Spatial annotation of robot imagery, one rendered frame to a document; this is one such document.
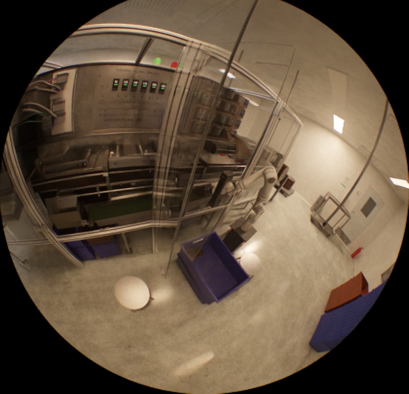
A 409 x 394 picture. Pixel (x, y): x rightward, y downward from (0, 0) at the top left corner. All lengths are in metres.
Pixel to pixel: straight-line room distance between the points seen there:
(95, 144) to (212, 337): 2.01
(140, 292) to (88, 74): 1.71
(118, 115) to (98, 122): 0.18
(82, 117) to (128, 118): 0.40
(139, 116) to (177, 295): 1.69
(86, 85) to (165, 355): 2.26
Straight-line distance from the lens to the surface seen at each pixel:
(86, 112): 1.22
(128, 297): 1.25
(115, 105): 1.18
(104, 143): 1.18
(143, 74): 1.19
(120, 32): 0.67
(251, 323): 1.79
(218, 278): 1.40
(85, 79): 1.23
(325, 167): 5.21
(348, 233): 5.70
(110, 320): 1.56
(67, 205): 1.18
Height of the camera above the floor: 1.47
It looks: 35 degrees down
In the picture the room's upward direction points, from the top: 21 degrees clockwise
